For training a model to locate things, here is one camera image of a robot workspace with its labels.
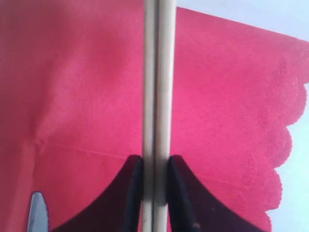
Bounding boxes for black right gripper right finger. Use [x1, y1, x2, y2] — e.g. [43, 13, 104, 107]
[167, 155, 258, 232]

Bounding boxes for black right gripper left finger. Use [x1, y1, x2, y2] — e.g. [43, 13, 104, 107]
[53, 155, 143, 232]

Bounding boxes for silver table knife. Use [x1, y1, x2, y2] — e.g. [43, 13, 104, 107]
[27, 191, 49, 232]

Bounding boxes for red table cloth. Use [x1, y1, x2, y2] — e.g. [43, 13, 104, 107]
[0, 0, 309, 232]

